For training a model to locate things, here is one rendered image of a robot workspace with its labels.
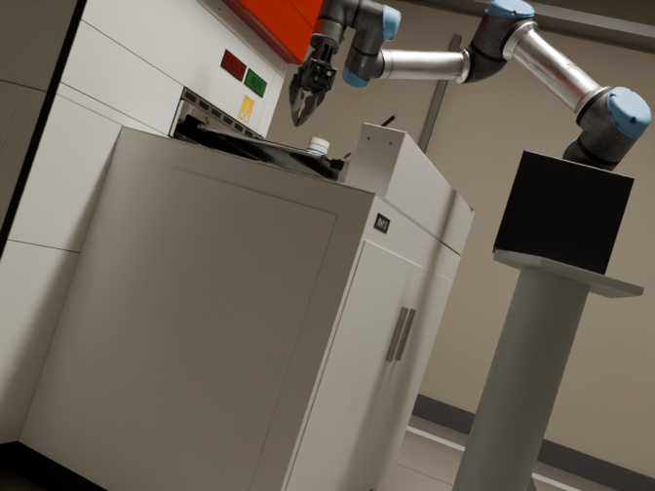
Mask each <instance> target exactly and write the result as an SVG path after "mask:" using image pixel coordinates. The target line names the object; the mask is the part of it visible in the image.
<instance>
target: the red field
mask: <svg viewBox="0 0 655 491"><path fill-rule="evenodd" d="M222 65H223V66H224V67H226V68H227V69H228V70H229V71H231V72H232V73H233V74H235V75H236V76H237V77H238V78H240V79H241V80H243V77H244V73H245V70H246V66H244V65H243V64H242V63H241V62H240V61H238V60H237V59H236V58H235V57H233V56H232V55H231V54H230V53H229V52H227V51H226V55H225V58H224V61H223V63H222Z"/></svg>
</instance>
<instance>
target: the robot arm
mask: <svg viewBox="0 0 655 491"><path fill-rule="evenodd" d="M533 14H534V9H533V8H532V7H531V6H530V5H528V4H527V3H525V2H523V1H521V0H492V1H491V2H490V4H489V6H488V8H487V9H486V10H485V12H484V15H483V17H482V21H481V23H480V25H479V27H478V29H477V31H476V33H475V35H474V37H473V39H472V41H471V43H470V45H469V46H468V47H467V48H459V49H456V50H455V51H454V52H442V51H416V50H391V49H381V48H382V45H383V43H384V41H392V40H393V39H394V37H395V35H396V32H397V29H398V27H399V23H400V20H401V13H400V12H399V11H397V10H395V9H393V8H390V7H388V6H386V5H381V4H379V3H376V2H373V1H370V0H323V2H322V5H321V8H320V11H319V13H318V16H317V20H316V22H315V25H314V28H313V31H312V34H311V40H310V43H309V44H310V46H311V47H312V48H314V49H315V51H312V53H311V54H310V56H308V58H307V59H306V61H304V62H302V66H300V67H298V72H297V73H296V74H293V77H292V79H291V81H290V83H289V107H290V115H291V119H292V122H293V124H294V125H295V126H296V127H299V126H301V125H303V124H304V123H305V122H306V121H307V120H308V119H309V118H310V116H311V115H312V114H313V113H314V112H315V110H316V108H317V107H318V106H319V105H320V104H321V103H322V102H323V100H324V98H325V95H326V94H325V93H327V92H328V91H330V90H331V87H332V84H333V81H334V78H335V75H336V72H337V69H335V68H332V67H331V59H332V56H333V55H336V54H337V52H338V48H339V47H340V44H341V41H344V39H345V38H344V37H343V35H344V32H345V30H346V27H347V26H349V27H350V28H353V29H356V32H355V35H354V38H353V41H352V44H351V47H350V50H349V53H348V56H347V58H346V60H345V61H344V68H343V71H342V78H343V80H344V81H345V83H347V84H348V85H349V86H351V87H354V88H363V87H365V86H366V85H367V83H368V82H369V81H370V78H373V79H375V78H377V79H429V80H452V82H454V83H456V84H469V83H474V82H478V81H481V80H484V79H486V78H488V77H491V76H492V75H494V74H496V73H497V72H499V71H500V70H501V69H502V68H503V67H504V66H505V65H506V63H507V62H508V60H516V61H517V62H518V63H519V64H520V65H521V66H522V67H523V68H525V69H526V70H527V71H528V72H529V73H530V74H531V75H532V76H533V77H535V78H536V79H537V80H538V81H539V82H540V83H541V84H542V85H543V86H545V87H546V88H547V89H548V90H549V91H550V92H551V93H552V94H554V95H555V96H556V97H557V98H558V99H559V100H560V101H561V102H562V103H563V104H565V105H566V106H567V107H568V108H569V109H570V110H571V111H572V112H573V113H575V115H576V116H575V123H576V124H577V125H578V126H579V127H580V128H581V129H582V130H583V131H582V132H581V134H580V135H579V137H578V138H576V139H574V140H573V141H572V142H571V143H570V144H569V145H568V146H567V148H566V149H565V151H564V153H563V156H562V159H563V160H566V161H570V162H574V163H578V164H582V165H586V166H590V167H594V168H598V169H602V170H608V171H613V170H614V169H615V168H616V167H617V165H618V164H619V163H620V162H621V160H622V159H623V158H624V157H625V156H626V154H627V153H628V152H629V151H630V149H631V148H632V147H633V146H634V144H635V143H636V141H637V140H638V139H639V138H640V137H642V135H643V134H644V131H645V130H646V128H647V127H648V125H649V124H650V122H651V112H650V109H649V107H648V105H647V104H646V102H645V101H644V100H643V99H642V98H641V97H640V96H639V95H638V94H636V93H634V92H631V91H630V90H629V89H626V88H622V87H618V88H615V89H614V88H612V87H601V86H600V85H599V84H598V83H597V82H595V81H594V80H593V79H592V78H591V77H590V76H588V75H587V74H586V73H585V72H584V71H583V70H581V69H580V68H579V67H578V66H577V65H575V64H574V63H573V62H572V61H571V60H570V59H568V58H567V57H566V56H565V55H564V54H562V53H561V52H560V51H559V50H558V49H556V48H555V47H554V46H553V45H552V44H551V43H549V42H548V41H547V40H546V39H545V38H544V37H542V36H541V35H540V34H539V26H538V24H537V23H536V22H535V21H534V20H533V19H532V17H533V16H534V15H533ZM332 78H333V79H332ZM331 81H332V82H331ZM303 91H306V92H309V91H310V92H311V94H313V95H309V96H306V98H305V101H304V102H305V106H304V108H303V110H302V111H301V115H300V117H299V118H298V113H299V111H300V107H301V104H302V100H303V99H304V97H305V93H304V92H303Z"/></svg>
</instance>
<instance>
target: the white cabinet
mask: <svg viewBox="0 0 655 491"><path fill-rule="evenodd" d="M460 258H461V257H460V256H459V255H458V254H456V253H455V252H454V251H452V250H451V249H449V248H448V247H447V246H445V245H443V244H442V243H441V242H439V241H438V240H437V239H435V238H434V237H432V236H431V235H430V234H428V233H427V232H425V231H424V230H423V229H421V228H420V227H419V226H417V225H416V224H414V223H413V222H412V221H410V220H409V219H408V218H406V217H405V216H403V215H402V214H401V213H399V212H398V211H396V210H395V209H394V208H392V207H391V206H389V205H388V204H386V203H385V202H384V201H382V200H381V199H379V198H378V197H377V196H375V195H373V194H369V193H367V192H363V191H359V190H355V189H352V188H348V187H344V186H340V185H337V184H333V183H329V182H326V181H322V180H319V179H315V178H312V177H308V176H304V175H300V174H297V173H293V172H289V171H285V170H279V169H275V168H272V167H268V166H264V165H261V164H258V163H254V162H250V161H246V160H243V159H239V158H235V157H231V156H228V155H224V154H220V153H217V152H213V151H210V150H206V149H203V148H199V147H195V146H191V145H188V144H184V143H180V142H176V141H173V140H169V139H165V138H162V137H159V136H155V135H151V134H148V133H144V132H137V131H134V130H130V129H126V128H121V131H120V134H119V137H118V140H117V143H116V146H115V149H114V153H113V156H112V159H111V162H110V165H109V168H108V171H107V174H106V177H105V179H104V182H103V185H102V188H101V191H100V194H99V197H98V200H97V203H96V208H95V211H94V214H93V217H92V220H91V223H90V226H89V229H88V232H87V235H86V238H85V241H84V243H83V246H82V249H81V252H80V256H79V259H78V262H77V265H76V268H75V271H74V274H73V277H72V280H71V283H70V286H69V289H68V291H67V294H66V297H65V300H64V303H63V306H62V309H61V312H60V315H59V318H58V323H57V326H56V329H55V332H54V335H53V338H52V341H51V344H50V347H49V350H48V353H47V355H46V359H45V362H44V365H43V368H42V371H41V374H40V377H39V380H38V383H37V386H36V389H35V392H34V395H33V398H32V401H31V403H30V406H29V409H28V412H27V415H26V418H25V421H24V424H23V427H22V430H21V433H20V436H19V442H21V443H23V444H24V445H26V447H25V450H24V453H23V456H22V459H21V462H20V465H19V470H18V474H19V475H21V476H23V477H24V478H26V479H28V480H29V481H31V482H33V483H35V484H36V485H38V486H40V487H41V488H43V489H45V490H47V491H372V489H373V488H374V487H375V486H377V485H378V484H380V483H381V482H382V481H384V480H385V479H387V478H388V477H389V476H391V475H392V474H393V471H394V468H395V465H396V462H397V459H398V456H399V453H400V450H401V446H402V443H403V440H404V437H405V432H406V428H407V425H408V422H409V419H410V416H411V413H412V409H413V406H414V403H415V401H416V398H417V395H418V391H419V388H420V385H421V382H422V379H423V376H424V372H425V369H426V366H427V363H428V360H429V357H430V354H431V351H432V348H433V345H434V342H435V338H436V335H437V332H438V329H439V326H440V323H441V319H442V316H443V311H444V308H445V305H446V301H447V298H448V295H449V293H450V290H451V287H452V283H453V280H454V277H455V274H456V271H457V268H458V264H459V261H460Z"/></svg>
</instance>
